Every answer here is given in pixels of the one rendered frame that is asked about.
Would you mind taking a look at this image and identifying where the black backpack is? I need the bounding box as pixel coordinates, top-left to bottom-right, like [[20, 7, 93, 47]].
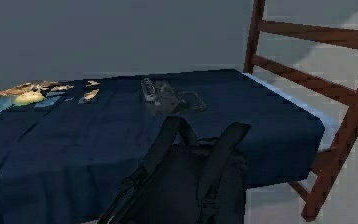
[[97, 115, 253, 224]]

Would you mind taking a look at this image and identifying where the dark blue bed blanket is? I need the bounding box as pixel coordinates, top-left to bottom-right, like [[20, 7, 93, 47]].
[[0, 68, 326, 224]]

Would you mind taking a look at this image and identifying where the grey transparent angular object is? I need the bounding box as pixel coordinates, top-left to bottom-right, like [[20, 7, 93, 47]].
[[140, 77, 208, 117]]

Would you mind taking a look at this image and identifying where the brown wooden bed frame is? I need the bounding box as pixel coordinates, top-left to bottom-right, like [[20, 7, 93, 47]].
[[242, 0, 358, 222]]

